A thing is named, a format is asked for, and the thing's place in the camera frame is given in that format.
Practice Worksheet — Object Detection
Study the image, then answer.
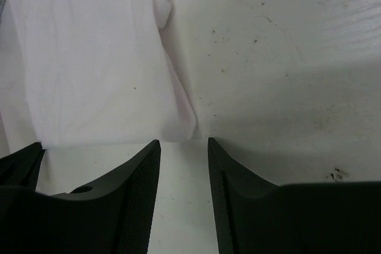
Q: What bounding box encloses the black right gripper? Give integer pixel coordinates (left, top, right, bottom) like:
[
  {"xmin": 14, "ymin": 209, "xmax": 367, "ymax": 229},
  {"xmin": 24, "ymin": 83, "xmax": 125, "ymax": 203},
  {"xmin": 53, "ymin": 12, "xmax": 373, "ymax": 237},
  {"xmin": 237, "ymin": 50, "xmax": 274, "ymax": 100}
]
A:
[{"xmin": 1, "ymin": 140, "xmax": 161, "ymax": 253}]

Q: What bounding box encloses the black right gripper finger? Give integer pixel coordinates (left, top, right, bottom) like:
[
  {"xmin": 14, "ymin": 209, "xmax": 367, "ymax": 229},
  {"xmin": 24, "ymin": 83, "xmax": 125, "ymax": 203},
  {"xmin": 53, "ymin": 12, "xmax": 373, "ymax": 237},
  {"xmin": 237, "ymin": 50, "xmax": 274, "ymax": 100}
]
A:
[{"xmin": 208, "ymin": 138, "xmax": 380, "ymax": 253}]

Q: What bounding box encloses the white tank top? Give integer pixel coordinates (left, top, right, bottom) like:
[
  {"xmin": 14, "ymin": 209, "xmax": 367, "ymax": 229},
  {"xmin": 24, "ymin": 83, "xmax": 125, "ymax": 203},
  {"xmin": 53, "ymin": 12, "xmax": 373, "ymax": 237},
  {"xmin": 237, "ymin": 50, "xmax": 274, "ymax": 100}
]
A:
[{"xmin": 7, "ymin": 0, "xmax": 196, "ymax": 148}]

